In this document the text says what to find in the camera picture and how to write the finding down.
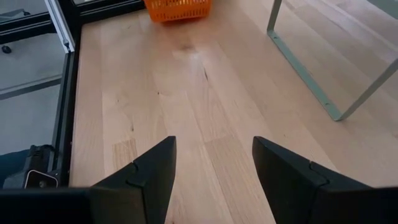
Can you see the green perforated metal shelf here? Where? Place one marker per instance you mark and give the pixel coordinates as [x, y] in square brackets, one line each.
[311, 85]

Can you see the silver aluminium bracket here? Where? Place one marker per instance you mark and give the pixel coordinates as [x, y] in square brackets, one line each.
[60, 25]

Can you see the black aluminium table frame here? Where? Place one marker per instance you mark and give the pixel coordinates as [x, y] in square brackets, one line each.
[63, 124]

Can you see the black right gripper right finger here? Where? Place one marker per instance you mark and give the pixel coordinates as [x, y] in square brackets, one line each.
[289, 193]

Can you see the orange plastic basket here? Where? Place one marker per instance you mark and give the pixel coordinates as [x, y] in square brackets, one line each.
[177, 9]

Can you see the black camera box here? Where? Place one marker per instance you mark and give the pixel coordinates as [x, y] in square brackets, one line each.
[37, 174]

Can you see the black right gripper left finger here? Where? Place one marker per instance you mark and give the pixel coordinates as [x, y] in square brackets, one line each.
[149, 186]

